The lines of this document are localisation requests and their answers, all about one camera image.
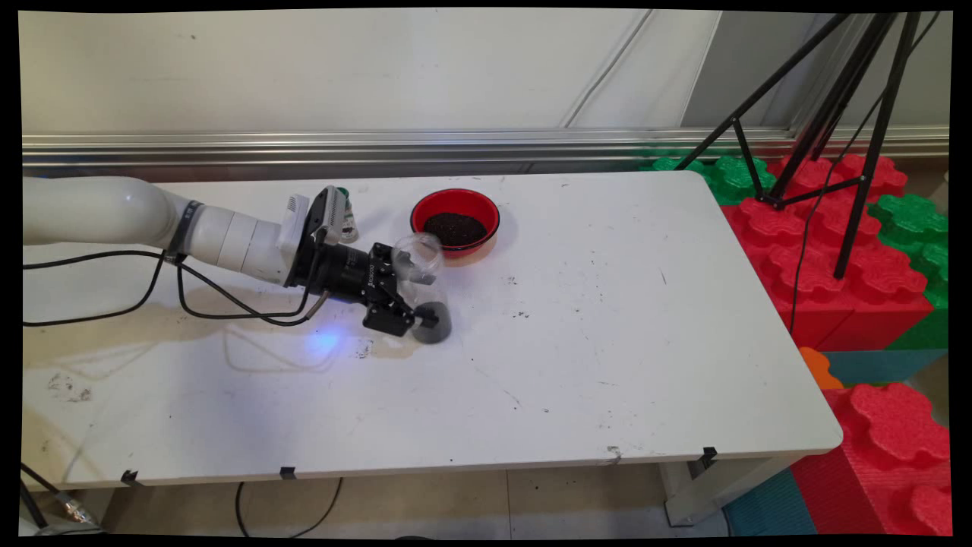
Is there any white grey wrist camera box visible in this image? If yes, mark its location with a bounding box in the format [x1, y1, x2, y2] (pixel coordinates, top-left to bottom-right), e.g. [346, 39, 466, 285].
[277, 186, 349, 252]

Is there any red foam building block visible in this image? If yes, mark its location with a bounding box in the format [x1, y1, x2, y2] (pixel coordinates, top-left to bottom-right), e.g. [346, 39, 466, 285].
[720, 154, 936, 352]
[790, 382, 954, 536]

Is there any black cable loop under table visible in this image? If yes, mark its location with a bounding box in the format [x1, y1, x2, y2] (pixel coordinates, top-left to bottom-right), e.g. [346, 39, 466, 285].
[234, 477, 344, 539]

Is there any black cable with metal plug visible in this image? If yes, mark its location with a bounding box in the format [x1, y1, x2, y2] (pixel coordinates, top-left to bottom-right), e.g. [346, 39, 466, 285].
[23, 249, 333, 327]

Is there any black tripod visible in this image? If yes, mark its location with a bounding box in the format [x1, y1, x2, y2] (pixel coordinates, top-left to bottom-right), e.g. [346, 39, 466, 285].
[674, 11, 923, 280]

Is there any black cable with brass connector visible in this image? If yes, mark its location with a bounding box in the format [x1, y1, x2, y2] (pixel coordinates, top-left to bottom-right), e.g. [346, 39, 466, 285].
[21, 463, 96, 525]

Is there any small green-capped spice bottle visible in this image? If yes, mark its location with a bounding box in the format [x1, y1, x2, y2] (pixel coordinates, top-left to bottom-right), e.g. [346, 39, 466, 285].
[334, 185, 360, 244]

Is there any teal foam block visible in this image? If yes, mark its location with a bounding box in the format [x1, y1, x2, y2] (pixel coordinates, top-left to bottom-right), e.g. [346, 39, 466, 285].
[822, 348, 950, 390]
[721, 467, 819, 537]

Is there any green foam building block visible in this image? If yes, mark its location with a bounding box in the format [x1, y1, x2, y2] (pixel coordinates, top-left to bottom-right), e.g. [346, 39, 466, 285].
[638, 156, 777, 207]
[868, 194, 950, 350]

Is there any grey cable strap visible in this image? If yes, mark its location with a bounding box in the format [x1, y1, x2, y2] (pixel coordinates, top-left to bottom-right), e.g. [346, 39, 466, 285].
[166, 200, 203, 260]

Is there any orange foam block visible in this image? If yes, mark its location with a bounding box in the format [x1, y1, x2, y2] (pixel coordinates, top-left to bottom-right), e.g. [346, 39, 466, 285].
[797, 347, 845, 392]

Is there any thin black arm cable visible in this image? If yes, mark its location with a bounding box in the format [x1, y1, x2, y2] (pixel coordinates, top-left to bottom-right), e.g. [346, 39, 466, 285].
[23, 255, 312, 327]

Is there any red bowl with black grains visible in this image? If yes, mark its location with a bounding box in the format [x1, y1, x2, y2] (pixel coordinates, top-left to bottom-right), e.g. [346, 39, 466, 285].
[410, 188, 501, 261]

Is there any white table leg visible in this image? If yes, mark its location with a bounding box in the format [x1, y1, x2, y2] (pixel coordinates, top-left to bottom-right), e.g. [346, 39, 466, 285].
[659, 454, 798, 528]

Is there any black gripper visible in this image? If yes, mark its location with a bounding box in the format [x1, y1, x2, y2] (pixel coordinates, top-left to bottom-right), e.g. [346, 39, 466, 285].
[289, 239, 441, 340]

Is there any clear jar with black grains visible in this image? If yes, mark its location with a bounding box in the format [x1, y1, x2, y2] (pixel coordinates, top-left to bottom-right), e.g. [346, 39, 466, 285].
[391, 232, 454, 346]

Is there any aluminium wall rail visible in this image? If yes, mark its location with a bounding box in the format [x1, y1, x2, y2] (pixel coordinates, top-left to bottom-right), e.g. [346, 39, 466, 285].
[23, 128, 950, 165]

